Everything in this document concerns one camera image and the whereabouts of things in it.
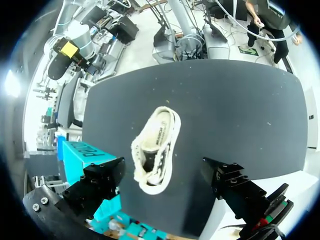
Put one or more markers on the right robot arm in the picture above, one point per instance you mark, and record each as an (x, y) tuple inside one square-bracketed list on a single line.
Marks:
[(82, 37)]

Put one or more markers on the cream fleece-lined shoe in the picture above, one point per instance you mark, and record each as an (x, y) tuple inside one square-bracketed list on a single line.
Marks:
[(155, 152)]

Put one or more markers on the small teal box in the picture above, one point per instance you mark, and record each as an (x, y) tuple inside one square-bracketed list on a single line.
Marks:
[(146, 230)]

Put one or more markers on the person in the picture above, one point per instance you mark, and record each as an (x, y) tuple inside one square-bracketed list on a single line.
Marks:
[(272, 15)]

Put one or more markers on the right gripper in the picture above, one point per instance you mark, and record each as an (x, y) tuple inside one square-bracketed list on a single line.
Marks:
[(58, 68)]

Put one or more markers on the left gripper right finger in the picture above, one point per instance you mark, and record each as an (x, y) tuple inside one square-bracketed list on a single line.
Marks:
[(232, 182)]

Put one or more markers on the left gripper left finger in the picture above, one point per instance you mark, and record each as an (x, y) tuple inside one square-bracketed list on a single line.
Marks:
[(100, 180)]

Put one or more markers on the large teal box with print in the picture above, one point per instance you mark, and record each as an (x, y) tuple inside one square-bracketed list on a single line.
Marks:
[(82, 153)]

